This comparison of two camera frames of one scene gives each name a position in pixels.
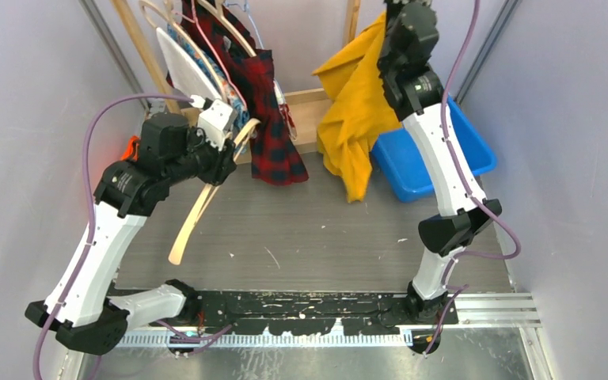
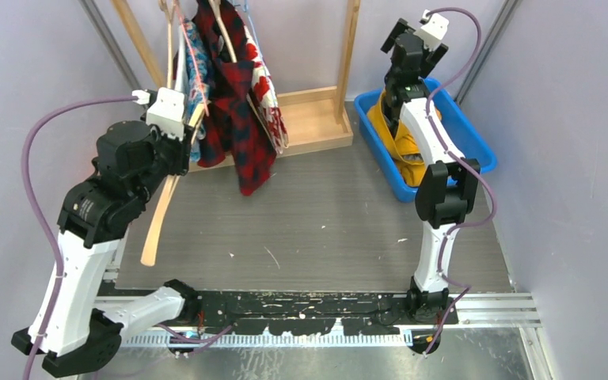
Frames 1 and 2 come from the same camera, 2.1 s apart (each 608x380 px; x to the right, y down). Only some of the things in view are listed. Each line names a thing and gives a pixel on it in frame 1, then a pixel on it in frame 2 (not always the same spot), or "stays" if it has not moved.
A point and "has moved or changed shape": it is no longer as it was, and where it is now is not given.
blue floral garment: [240, 114] → [196, 83]
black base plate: [305, 312] stays
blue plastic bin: [399, 161] stays
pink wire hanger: [202, 31] → [193, 55]
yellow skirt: [356, 111] → [410, 162]
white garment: [186, 71] has moved or changed shape
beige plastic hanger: [142, 7] → [169, 18]
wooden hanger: [238, 141] → [169, 186]
